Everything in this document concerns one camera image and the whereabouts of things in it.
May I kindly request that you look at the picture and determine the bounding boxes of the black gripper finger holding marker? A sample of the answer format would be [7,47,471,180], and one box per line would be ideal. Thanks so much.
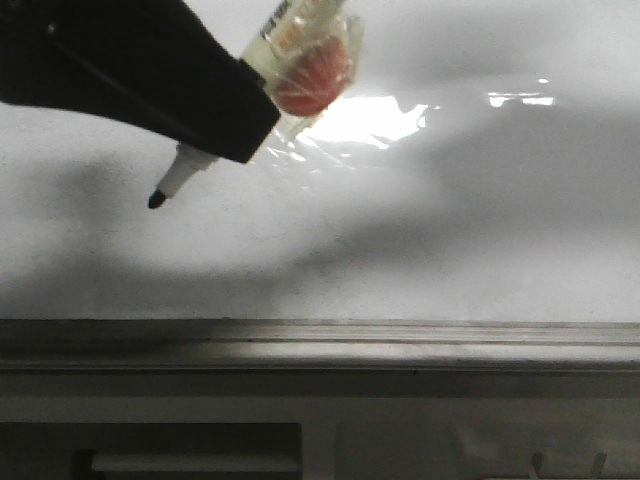
[1,1,280,163]

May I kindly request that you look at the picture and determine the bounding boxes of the white black-tipped whiteboard marker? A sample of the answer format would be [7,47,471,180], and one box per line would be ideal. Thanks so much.
[147,0,346,210]

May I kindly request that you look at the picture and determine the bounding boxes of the grey metal whiteboard tray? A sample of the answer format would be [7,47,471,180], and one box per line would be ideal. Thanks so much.
[1,319,639,398]

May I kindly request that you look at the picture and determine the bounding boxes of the white whiteboard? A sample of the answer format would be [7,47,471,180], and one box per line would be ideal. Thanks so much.
[1,1,639,322]

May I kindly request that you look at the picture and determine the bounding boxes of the crinkled clear plastic wrap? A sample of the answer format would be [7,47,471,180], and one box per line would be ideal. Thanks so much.
[270,13,364,142]

